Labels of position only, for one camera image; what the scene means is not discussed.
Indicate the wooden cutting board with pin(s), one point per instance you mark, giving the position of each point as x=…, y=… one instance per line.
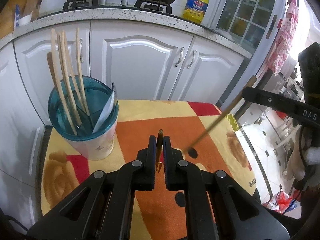
x=10, y=12

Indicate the pink floral cloth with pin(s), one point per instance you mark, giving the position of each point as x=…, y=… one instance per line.
x=282, y=45

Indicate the speckled stone countertop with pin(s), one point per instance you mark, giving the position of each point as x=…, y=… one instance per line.
x=100, y=16

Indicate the black gas stove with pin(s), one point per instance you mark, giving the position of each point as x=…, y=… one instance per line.
x=112, y=5

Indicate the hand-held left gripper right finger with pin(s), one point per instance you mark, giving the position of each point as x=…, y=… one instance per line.
x=166, y=155

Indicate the gold metal fork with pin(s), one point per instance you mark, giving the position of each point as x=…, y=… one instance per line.
x=160, y=140

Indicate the white cabinet door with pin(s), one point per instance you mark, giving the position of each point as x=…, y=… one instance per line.
x=215, y=77
x=37, y=62
x=140, y=67

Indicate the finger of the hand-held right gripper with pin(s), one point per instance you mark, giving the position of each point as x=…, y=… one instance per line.
x=282, y=105

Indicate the yellow green plastic piece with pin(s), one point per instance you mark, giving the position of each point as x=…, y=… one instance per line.
x=233, y=122

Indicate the orange yellow printed table mat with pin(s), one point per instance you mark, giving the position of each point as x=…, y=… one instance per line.
x=140, y=120

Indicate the person's right hand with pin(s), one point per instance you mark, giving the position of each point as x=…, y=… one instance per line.
x=313, y=156

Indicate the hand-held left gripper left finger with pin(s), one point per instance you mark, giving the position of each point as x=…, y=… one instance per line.
x=153, y=152

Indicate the white floral utensil holder cup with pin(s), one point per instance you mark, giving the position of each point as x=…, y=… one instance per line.
x=100, y=145

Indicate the red plastic bag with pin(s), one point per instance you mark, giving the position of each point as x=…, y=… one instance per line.
x=283, y=201

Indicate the yellow cooking oil bottle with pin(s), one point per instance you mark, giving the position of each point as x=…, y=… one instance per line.
x=196, y=6

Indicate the glass paned door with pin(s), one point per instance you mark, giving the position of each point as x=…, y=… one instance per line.
x=245, y=12

